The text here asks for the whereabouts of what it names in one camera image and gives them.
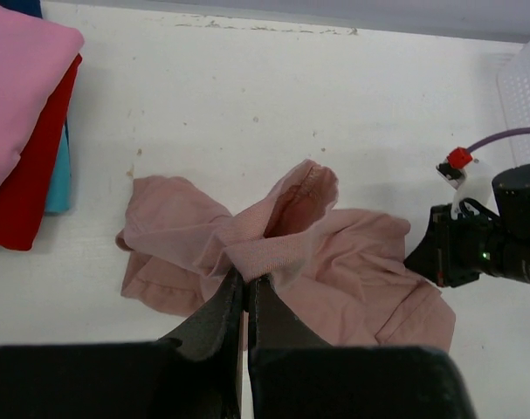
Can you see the folded red t shirt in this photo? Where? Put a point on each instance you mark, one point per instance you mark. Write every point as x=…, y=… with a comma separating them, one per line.
x=23, y=194

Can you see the dusty pink printed t shirt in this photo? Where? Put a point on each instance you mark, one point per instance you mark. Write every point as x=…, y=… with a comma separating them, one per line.
x=341, y=271

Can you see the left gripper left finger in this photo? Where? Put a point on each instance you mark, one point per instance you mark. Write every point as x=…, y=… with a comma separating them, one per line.
x=203, y=378

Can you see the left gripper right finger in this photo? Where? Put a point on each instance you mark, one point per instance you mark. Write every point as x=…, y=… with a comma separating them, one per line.
x=280, y=348

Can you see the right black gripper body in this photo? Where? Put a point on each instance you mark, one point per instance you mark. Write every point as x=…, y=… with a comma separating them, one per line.
x=463, y=248

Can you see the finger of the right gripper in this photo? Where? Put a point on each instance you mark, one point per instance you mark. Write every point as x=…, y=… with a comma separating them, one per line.
x=424, y=259

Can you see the white plastic basket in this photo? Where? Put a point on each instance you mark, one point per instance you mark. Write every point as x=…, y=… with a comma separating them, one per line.
x=514, y=91

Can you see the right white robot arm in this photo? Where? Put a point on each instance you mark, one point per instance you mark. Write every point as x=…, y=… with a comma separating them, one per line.
x=511, y=190

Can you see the folded pink t shirt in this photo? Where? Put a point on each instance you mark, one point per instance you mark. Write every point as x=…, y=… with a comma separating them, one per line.
x=34, y=57

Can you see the folded teal t shirt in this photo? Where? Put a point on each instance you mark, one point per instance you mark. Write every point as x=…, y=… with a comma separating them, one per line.
x=58, y=198

